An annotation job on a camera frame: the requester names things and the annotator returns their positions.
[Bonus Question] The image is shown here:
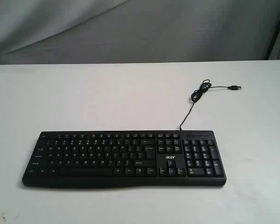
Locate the black Acer keyboard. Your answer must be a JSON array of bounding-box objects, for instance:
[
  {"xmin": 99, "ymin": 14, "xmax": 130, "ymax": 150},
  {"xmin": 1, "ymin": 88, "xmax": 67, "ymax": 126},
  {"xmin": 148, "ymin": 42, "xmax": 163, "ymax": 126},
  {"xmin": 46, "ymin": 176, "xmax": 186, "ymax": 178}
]
[{"xmin": 22, "ymin": 130, "xmax": 227, "ymax": 188}]

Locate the grey backdrop cloth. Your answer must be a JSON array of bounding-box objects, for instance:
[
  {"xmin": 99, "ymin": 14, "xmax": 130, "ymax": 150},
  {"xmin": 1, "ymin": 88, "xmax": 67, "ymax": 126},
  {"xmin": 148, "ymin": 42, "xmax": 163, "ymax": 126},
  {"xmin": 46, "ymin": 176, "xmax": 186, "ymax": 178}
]
[{"xmin": 0, "ymin": 0, "xmax": 280, "ymax": 64}]

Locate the black keyboard USB cable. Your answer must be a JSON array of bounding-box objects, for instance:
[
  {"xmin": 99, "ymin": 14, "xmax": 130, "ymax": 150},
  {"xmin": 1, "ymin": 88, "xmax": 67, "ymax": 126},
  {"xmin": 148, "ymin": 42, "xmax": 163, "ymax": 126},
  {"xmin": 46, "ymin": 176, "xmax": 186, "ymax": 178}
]
[{"xmin": 179, "ymin": 79, "xmax": 242, "ymax": 131}]

